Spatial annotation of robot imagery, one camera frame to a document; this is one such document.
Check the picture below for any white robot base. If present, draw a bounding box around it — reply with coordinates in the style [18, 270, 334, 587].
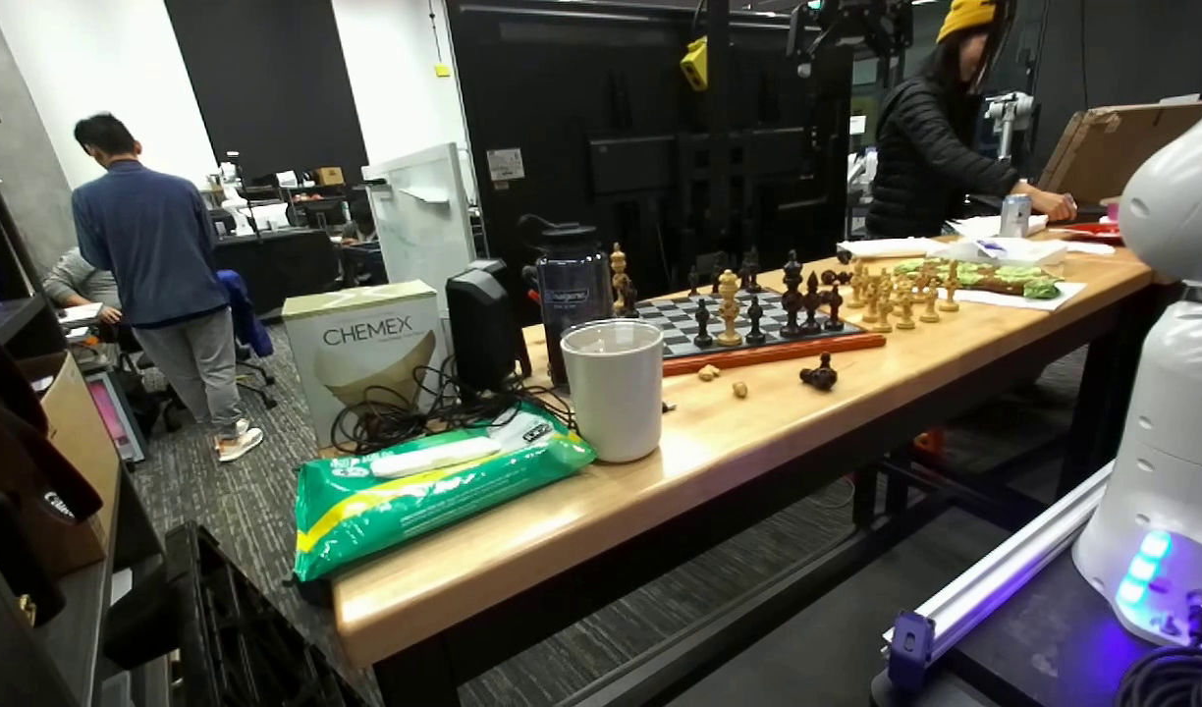
[1071, 117, 1202, 649]

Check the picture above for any light chess king on board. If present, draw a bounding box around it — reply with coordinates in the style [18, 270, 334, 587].
[716, 266, 742, 346]

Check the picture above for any tall dark chess piece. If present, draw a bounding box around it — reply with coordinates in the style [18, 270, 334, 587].
[783, 251, 800, 338]

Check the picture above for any dark chess piece lying front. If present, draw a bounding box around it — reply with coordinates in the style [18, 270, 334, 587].
[796, 355, 838, 393]

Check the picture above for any white paper cup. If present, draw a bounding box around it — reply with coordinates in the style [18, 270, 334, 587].
[560, 317, 662, 465]

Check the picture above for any white Chemex box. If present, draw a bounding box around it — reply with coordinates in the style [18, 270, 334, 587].
[284, 280, 445, 449]

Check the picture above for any green wipes packet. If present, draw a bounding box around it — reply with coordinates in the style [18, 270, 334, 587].
[292, 403, 593, 587]

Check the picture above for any yellow hanging tag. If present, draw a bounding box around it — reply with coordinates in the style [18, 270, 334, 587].
[681, 34, 712, 90]

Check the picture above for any person in black jacket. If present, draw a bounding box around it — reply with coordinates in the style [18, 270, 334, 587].
[863, 0, 1075, 236]

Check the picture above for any person in blue sweater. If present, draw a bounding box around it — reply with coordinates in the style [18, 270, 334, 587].
[72, 113, 262, 465]

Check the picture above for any chess board with red frame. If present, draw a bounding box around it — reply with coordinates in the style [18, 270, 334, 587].
[635, 291, 882, 376]

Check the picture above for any aluminium rail with blue bracket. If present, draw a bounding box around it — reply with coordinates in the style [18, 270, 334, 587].
[882, 466, 1110, 695]

